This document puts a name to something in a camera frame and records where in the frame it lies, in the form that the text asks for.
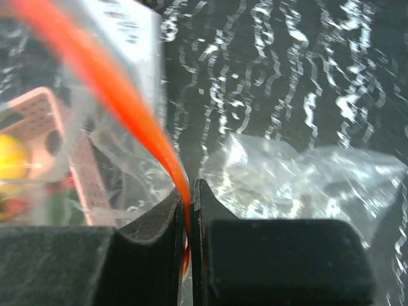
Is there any pink perforated plastic basket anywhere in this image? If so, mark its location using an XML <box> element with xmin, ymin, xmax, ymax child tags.
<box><xmin>1</xmin><ymin>87</ymin><xmax>117</xmax><ymax>226</ymax></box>

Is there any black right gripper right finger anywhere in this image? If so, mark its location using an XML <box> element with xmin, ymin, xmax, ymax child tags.
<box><xmin>190</xmin><ymin>178</ymin><xmax>376</xmax><ymax>305</ymax></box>

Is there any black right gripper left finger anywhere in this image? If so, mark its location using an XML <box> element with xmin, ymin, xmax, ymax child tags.
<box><xmin>1</xmin><ymin>191</ymin><xmax>184</xmax><ymax>305</ymax></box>

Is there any clear orange-zip bag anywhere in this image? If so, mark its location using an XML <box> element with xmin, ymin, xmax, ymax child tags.
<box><xmin>0</xmin><ymin>0</ymin><xmax>195</xmax><ymax>278</ymax></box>

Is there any yellow mango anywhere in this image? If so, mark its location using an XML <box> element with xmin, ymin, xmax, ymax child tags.
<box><xmin>1</xmin><ymin>134</ymin><xmax>29</xmax><ymax>180</ymax></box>

